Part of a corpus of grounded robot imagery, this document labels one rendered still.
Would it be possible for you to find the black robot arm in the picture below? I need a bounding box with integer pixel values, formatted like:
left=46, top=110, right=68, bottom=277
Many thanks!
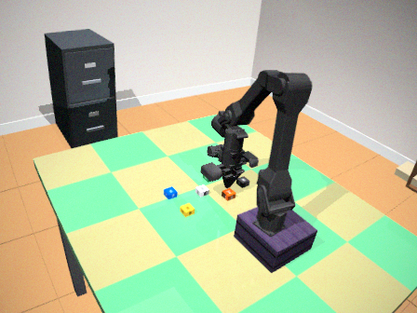
left=211, top=70, right=313, bottom=237

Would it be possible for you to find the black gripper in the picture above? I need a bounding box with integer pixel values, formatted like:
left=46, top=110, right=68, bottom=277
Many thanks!
left=200, top=145, right=259, bottom=189

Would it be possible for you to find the yellow block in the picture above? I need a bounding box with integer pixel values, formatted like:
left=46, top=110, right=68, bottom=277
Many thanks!
left=180, top=203, right=195, bottom=217

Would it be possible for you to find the orange block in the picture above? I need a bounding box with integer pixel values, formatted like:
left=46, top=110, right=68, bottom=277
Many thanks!
left=222, top=188, right=236, bottom=201

